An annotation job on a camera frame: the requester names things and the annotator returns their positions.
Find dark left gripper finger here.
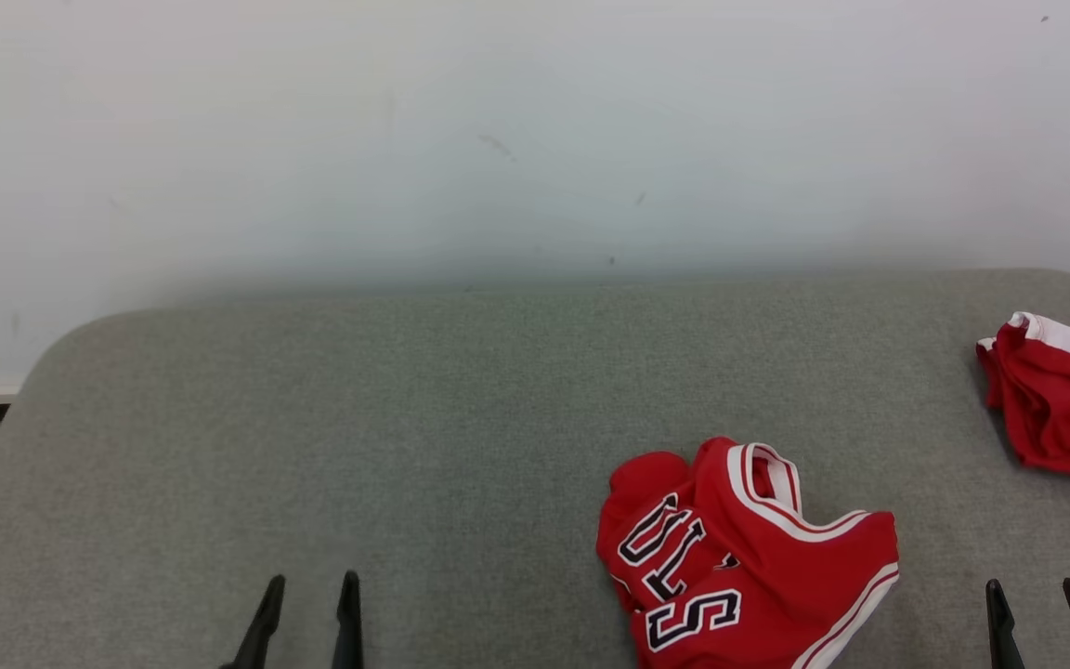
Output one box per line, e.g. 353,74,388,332
219,574,286,669
331,571,365,669

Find red shorts with white trim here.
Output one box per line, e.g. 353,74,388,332
974,311,1070,493

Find red Bulls basketball jersey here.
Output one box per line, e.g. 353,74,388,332
595,437,901,669

